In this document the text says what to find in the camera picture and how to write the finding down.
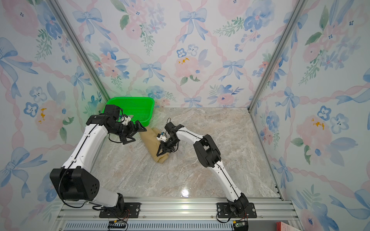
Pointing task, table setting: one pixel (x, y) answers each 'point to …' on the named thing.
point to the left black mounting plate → (126, 210)
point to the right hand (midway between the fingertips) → (160, 156)
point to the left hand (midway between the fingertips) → (143, 133)
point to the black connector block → (112, 224)
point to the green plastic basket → (139, 109)
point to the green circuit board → (239, 224)
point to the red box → (281, 226)
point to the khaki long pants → (150, 137)
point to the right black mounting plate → (223, 211)
